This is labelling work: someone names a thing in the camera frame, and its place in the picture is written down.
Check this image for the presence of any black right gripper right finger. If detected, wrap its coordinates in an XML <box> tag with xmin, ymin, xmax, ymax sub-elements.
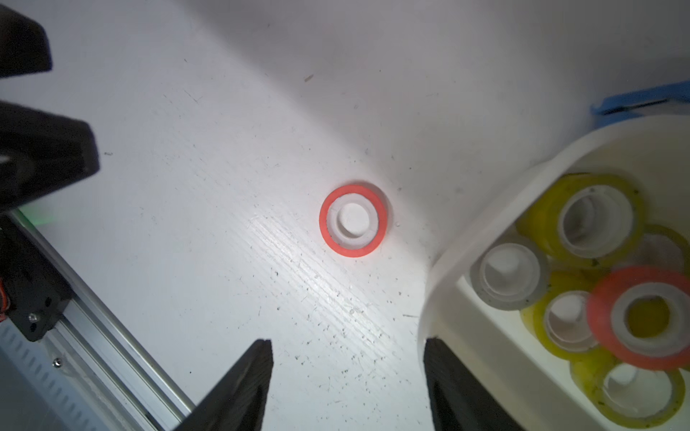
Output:
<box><xmin>423</xmin><ymin>338</ymin><xmax>522</xmax><ymax>431</ymax></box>

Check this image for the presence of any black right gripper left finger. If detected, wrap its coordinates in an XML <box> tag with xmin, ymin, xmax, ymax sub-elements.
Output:
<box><xmin>176</xmin><ymin>339</ymin><xmax>273</xmax><ymax>431</ymax></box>

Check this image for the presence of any yellow core tape roll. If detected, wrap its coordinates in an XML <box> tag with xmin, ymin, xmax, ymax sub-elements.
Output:
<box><xmin>614</xmin><ymin>224</ymin><xmax>689</xmax><ymax>276</ymax></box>
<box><xmin>570</xmin><ymin>350</ymin><xmax>686</xmax><ymax>429</ymax></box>
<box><xmin>520</xmin><ymin>271</ymin><xmax>601</xmax><ymax>362</ymax></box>
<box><xmin>516</xmin><ymin>173</ymin><xmax>647</xmax><ymax>269</ymax></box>

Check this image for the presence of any clear white core tape roll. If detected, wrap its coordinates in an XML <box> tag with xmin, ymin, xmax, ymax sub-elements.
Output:
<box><xmin>468</xmin><ymin>235</ymin><xmax>551</xmax><ymax>311</ymax></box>

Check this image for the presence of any red core tape roll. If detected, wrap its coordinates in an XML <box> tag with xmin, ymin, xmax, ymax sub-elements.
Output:
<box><xmin>586</xmin><ymin>266</ymin><xmax>689</xmax><ymax>371</ymax></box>
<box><xmin>319</xmin><ymin>183</ymin><xmax>388</xmax><ymax>258</ymax></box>

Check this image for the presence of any white storage box tray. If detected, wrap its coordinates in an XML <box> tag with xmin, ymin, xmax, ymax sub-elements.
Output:
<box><xmin>418</xmin><ymin>115</ymin><xmax>689</xmax><ymax>430</ymax></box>

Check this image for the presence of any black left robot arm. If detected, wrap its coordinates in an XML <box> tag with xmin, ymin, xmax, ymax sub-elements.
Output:
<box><xmin>1</xmin><ymin>5</ymin><xmax>100</xmax><ymax>213</ymax></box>

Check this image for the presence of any blue plastic clip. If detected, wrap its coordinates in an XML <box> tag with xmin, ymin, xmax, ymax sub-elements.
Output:
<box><xmin>590</xmin><ymin>81</ymin><xmax>689</xmax><ymax>129</ymax></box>

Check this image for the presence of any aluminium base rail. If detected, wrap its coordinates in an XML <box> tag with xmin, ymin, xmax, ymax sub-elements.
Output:
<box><xmin>1</xmin><ymin>210</ymin><xmax>195</xmax><ymax>430</ymax></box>

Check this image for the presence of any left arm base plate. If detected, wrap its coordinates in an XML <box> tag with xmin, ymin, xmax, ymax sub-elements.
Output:
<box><xmin>1</xmin><ymin>215</ymin><xmax>74</xmax><ymax>342</ymax></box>

